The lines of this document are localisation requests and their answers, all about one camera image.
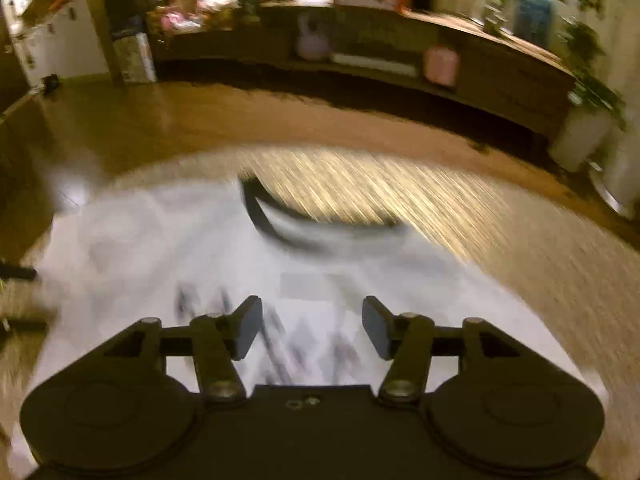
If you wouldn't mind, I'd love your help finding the pink bag on shelf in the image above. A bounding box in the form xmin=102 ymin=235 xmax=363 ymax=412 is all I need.
xmin=423 ymin=46 xmax=460 ymax=88

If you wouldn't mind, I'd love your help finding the pink flower bouquet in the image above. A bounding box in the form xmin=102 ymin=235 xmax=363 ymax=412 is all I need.
xmin=145 ymin=0 xmax=240 ymax=38

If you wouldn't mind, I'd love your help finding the white t-shirt black collar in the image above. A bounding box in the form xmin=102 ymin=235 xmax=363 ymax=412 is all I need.
xmin=30 ymin=179 xmax=608 ymax=443

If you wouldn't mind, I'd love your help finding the dark wooden sideboard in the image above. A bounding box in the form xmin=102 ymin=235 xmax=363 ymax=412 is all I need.
xmin=150 ymin=0 xmax=574 ymax=139

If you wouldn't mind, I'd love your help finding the white cabinet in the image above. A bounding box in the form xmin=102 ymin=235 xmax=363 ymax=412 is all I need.
xmin=1 ymin=0 xmax=108 ymax=87

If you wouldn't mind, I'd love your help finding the green potted plant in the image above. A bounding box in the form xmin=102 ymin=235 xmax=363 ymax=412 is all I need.
xmin=560 ymin=0 xmax=626 ymax=131

